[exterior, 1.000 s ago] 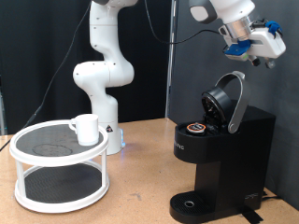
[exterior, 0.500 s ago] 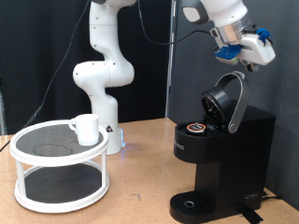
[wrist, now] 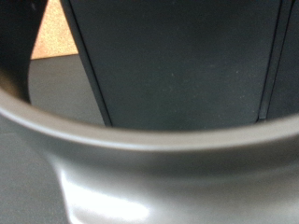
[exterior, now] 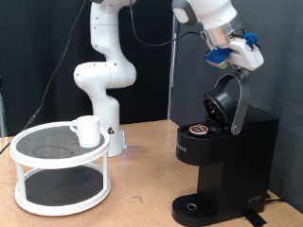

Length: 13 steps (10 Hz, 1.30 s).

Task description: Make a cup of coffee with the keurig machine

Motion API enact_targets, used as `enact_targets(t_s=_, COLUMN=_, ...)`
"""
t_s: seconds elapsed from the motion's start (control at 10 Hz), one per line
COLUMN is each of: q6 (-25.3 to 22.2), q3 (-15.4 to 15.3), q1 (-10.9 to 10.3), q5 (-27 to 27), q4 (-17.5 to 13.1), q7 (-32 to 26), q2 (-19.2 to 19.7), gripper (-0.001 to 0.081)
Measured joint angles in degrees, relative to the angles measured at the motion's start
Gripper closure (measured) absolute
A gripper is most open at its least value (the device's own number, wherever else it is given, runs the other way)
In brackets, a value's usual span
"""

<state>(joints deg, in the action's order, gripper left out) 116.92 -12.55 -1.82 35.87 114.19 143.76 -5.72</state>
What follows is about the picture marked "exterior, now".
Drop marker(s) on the grey metal frame bar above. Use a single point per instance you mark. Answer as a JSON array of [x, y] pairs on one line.
[[2, 116]]

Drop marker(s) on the white franka robot arm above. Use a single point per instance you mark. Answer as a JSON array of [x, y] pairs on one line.
[[104, 78]]

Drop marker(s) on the white plastic mug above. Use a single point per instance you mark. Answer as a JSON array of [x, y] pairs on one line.
[[88, 132]]

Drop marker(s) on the black lid orange coffee pod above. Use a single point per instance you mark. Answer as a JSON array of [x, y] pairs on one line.
[[199, 129]]

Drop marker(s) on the white two-tier turntable stand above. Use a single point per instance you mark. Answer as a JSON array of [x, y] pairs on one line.
[[63, 186]]

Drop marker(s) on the blue mounted wrist camera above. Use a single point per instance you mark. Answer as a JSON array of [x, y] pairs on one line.
[[217, 55]]

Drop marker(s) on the black keurig coffee machine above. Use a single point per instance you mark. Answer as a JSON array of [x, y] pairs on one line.
[[240, 176]]

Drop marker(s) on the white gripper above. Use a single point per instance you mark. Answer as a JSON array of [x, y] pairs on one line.
[[247, 56]]

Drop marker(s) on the silver vertical metal pole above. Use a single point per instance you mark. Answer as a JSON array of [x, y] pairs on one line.
[[172, 78]]

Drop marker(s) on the black tape strip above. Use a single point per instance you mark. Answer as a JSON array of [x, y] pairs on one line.
[[255, 220]]

